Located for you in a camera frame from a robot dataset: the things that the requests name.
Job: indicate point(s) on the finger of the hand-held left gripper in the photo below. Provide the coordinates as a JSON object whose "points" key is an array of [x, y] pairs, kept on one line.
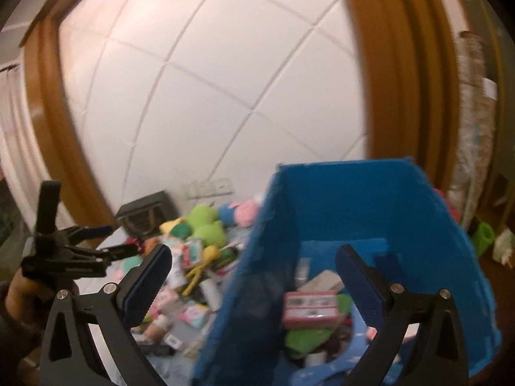
{"points": [[94, 232], [114, 254]]}

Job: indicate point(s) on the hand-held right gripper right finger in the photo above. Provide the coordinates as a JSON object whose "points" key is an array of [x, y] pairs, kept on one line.
{"points": [[361, 290]]}

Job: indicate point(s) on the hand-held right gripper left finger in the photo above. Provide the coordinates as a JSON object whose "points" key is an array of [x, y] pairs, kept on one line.
{"points": [[147, 286]]}

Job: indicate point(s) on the grey white pouch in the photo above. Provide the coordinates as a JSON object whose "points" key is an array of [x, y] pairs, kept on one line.
{"points": [[322, 280]]}

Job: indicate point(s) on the red white packet box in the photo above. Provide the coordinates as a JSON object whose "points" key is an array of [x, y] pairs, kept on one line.
{"points": [[309, 310]]}

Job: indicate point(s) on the blue plastic container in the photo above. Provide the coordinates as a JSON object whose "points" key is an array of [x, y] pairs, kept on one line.
{"points": [[362, 201]]}

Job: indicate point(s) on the person's left forearm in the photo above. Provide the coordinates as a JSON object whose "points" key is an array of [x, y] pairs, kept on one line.
{"points": [[12, 339]]}

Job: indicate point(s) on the person's left hand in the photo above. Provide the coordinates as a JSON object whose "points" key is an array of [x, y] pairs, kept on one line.
{"points": [[24, 291]]}

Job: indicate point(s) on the teal plush toy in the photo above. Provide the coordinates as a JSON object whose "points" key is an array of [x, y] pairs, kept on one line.
{"points": [[132, 266]]}

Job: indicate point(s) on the red black plush toy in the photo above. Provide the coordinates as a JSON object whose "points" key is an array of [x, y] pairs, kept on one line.
{"points": [[134, 245]]}

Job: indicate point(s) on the black framed plaque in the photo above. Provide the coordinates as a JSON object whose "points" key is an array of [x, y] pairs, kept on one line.
{"points": [[147, 214]]}

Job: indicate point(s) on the pastel printed tissue pack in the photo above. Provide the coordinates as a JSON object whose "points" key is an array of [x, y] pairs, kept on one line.
{"points": [[194, 314]]}

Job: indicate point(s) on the yellow plush toy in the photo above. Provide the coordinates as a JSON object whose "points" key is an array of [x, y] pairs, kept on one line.
{"points": [[201, 267]]}

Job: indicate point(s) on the red green tissue pack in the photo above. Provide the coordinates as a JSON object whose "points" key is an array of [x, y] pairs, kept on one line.
{"points": [[193, 251]]}

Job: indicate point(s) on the green frog plush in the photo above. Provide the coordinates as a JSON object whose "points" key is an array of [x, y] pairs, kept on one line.
{"points": [[205, 225]]}

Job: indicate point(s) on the green bottle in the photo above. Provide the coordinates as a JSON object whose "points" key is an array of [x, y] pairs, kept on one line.
{"points": [[226, 255]]}

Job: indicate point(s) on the blue plush toy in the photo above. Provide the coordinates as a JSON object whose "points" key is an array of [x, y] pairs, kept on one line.
{"points": [[227, 214]]}

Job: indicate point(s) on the white curtain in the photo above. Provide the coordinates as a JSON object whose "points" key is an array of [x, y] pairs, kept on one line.
{"points": [[12, 136]]}

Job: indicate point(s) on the green plastic cup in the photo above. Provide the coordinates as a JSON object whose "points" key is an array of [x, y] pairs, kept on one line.
{"points": [[483, 239]]}

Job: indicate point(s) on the white crumpled object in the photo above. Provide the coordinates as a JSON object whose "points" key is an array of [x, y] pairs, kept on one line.
{"points": [[505, 246]]}

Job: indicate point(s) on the patterned rolled mat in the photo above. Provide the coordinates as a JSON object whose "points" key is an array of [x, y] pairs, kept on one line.
{"points": [[474, 128]]}

